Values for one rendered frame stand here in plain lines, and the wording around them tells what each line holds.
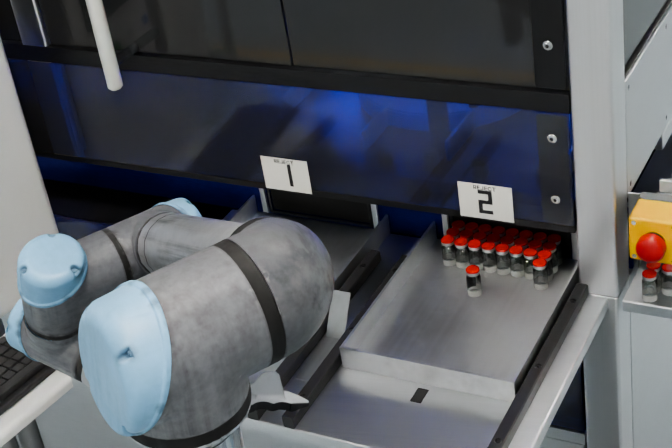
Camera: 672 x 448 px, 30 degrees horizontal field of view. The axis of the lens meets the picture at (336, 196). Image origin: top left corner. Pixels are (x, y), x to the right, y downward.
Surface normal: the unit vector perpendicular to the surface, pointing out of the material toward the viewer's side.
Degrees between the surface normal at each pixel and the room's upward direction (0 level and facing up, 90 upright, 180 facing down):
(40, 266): 23
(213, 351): 79
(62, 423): 90
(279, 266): 39
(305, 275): 57
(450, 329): 0
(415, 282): 0
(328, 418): 0
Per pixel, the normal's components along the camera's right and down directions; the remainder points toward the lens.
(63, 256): 0.09, -0.64
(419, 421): -0.14, -0.85
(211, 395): 0.62, 0.39
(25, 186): 0.81, 0.19
